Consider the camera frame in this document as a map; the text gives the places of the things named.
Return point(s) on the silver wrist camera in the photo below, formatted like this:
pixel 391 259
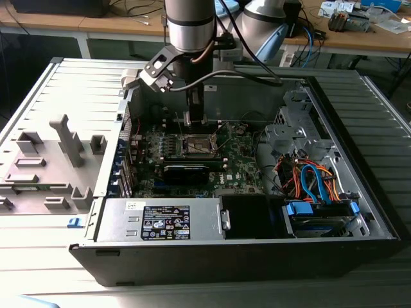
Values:
pixel 154 72

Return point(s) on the brown heat sink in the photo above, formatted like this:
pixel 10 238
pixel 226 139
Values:
pixel 338 20

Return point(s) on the metal locking lever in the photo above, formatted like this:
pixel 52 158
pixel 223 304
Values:
pixel 180 126
pixel 228 140

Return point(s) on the black PC case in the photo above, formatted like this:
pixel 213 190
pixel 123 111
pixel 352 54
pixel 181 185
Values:
pixel 224 263

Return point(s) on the grey parts rack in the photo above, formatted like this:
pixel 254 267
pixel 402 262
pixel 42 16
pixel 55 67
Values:
pixel 64 179

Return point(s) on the white and blue carton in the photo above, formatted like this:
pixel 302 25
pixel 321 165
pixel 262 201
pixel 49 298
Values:
pixel 330 5

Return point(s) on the black graphics card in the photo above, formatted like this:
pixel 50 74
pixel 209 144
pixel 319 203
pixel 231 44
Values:
pixel 186 174

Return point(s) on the silver power supply unit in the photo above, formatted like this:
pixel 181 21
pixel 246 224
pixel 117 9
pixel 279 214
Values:
pixel 122 221

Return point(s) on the green motherboard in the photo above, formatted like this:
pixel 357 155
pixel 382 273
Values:
pixel 237 154

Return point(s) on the clear plastic bag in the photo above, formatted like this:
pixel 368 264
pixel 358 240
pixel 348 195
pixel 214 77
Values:
pixel 393 25

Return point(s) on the small blue clip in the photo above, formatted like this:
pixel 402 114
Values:
pixel 74 223

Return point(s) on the grey corner bracket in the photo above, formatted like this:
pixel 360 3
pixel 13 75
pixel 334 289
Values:
pixel 130 78

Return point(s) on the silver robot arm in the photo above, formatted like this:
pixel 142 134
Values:
pixel 189 29

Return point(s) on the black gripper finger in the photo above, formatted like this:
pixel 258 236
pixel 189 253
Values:
pixel 196 106

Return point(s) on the green RAM stick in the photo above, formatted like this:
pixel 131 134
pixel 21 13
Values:
pixel 29 188
pixel 192 158

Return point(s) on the black computer box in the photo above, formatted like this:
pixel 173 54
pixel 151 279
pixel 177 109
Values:
pixel 57 8

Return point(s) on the blue box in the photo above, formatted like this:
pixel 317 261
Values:
pixel 382 4

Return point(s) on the round coin battery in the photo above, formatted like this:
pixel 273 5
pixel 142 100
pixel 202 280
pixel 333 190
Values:
pixel 240 130

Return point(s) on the black monitor stand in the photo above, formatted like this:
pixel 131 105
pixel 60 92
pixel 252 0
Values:
pixel 293 19

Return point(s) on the white case sticker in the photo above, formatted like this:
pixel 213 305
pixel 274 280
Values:
pixel 210 88

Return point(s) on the hard disk in blue carrier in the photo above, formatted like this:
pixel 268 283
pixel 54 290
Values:
pixel 321 224

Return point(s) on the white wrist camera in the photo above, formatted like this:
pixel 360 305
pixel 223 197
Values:
pixel 232 55

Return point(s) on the wooden desk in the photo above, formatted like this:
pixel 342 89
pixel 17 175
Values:
pixel 48 22
pixel 353 40

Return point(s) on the pale blue rounded object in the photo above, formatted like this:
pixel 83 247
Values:
pixel 35 303

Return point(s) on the metal disk bay cage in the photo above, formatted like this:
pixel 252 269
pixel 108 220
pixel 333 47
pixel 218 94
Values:
pixel 289 134

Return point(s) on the grey metal drive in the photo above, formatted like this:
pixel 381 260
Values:
pixel 361 22

